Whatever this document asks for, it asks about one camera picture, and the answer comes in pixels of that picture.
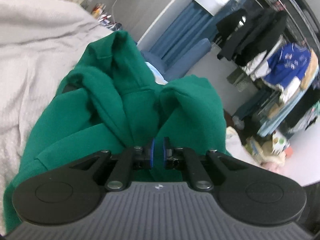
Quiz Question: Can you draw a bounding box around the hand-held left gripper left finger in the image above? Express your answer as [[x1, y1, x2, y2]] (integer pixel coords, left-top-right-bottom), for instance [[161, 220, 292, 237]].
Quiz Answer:
[[50, 138, 156, 191]]

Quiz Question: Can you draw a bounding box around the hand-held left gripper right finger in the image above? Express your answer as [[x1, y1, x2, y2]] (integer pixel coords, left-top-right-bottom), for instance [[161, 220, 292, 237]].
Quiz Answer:
[[162, 137, 260, 191]]

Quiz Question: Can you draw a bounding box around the green sweatshirt with white print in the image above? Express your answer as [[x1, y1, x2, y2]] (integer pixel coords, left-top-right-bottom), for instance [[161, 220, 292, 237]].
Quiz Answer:
[[4, 30, 234, 235]]

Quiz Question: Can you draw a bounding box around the light blue bedsheet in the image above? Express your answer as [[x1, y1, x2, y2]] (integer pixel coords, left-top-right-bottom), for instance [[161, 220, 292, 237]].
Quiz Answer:
[[145, 61, 168, 84]]

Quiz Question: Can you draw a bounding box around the grey crumpled bag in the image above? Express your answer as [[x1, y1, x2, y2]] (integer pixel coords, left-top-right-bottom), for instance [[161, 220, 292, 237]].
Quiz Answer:
[[232, 116, 245, 130]]

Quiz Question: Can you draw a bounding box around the light blue hanging garment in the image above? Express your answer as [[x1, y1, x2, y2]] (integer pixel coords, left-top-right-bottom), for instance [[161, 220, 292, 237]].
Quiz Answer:
[[259, 90, 300, 137]]

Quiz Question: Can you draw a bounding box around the white hanging jacket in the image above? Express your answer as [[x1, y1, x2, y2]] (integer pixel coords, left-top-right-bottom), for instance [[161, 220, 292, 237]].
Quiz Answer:
[[244, 52, 269, 80]]

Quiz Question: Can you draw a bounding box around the blue curtain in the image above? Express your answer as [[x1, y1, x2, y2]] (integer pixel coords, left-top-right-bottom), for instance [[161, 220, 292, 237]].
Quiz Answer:
[[149, 1, 220, 60]]

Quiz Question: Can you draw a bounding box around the grey blanket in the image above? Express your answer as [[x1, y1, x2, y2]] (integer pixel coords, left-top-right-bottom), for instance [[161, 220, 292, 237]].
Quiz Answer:
[[0, 0, 110, 205]]

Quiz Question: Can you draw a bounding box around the grey wardrobe cabinet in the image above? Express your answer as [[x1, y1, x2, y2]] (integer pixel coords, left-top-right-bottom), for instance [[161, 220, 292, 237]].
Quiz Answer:
[[80, 0, 218, 45]]

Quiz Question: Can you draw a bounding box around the blue and white jacket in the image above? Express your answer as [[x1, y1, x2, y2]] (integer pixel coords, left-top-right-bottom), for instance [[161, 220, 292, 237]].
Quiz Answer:
[[264, 44, 312, 90]]

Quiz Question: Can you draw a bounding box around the row of small bottles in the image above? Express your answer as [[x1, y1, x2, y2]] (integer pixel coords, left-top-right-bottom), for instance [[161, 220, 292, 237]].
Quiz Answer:
[[90, 2, 113, 27]]

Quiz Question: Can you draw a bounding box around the beige hanging garment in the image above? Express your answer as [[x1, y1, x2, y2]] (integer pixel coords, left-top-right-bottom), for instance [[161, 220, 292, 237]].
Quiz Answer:
[[300, 52, 320, 90]]

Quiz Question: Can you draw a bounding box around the white charging cable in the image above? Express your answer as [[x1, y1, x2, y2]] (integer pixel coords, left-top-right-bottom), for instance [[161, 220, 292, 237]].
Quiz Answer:
[[111, 0, 125, 24]]

